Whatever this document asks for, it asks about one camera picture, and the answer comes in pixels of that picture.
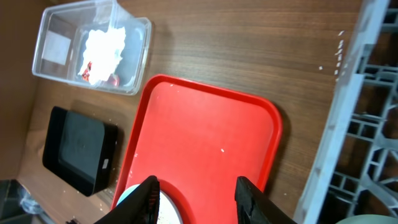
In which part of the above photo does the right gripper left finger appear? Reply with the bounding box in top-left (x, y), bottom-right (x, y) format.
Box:
top-left (95, 175), bottom-right (160, 224)

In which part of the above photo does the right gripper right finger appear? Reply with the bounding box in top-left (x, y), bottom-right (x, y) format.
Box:
top-left (234, 176), bottom-right (295, 224)

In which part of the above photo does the light blue plate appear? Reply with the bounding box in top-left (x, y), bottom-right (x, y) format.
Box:
top-left (116, 184), bottom-right (183, 224)

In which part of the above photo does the mint green bowl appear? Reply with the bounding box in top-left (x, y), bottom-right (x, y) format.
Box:
top-left (336, 215), bottom-right (398, 224)

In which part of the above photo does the red snack wrapper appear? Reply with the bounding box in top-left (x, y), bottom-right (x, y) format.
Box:
top-left (81, 62), bottom-right (120, 87)

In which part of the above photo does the white napkin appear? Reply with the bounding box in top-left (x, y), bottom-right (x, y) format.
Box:
top-left (78, 27), bottom-right (126, 77)

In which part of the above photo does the grey dishwasher rack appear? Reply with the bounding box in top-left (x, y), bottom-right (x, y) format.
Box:
top-left (294, 0), bottom-right (397, 223)

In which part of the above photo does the black tray bin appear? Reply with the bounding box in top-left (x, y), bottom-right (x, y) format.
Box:
top-left (42, 106), bottom-right (118, 197)

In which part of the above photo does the red serving tray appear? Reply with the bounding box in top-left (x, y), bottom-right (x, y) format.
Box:
top-left (114, 74), bottom-right (283, 223)

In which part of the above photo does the clear plastic bin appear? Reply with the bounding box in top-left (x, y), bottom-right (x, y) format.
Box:
top-left (32, 1), bottom-right (152, 95)

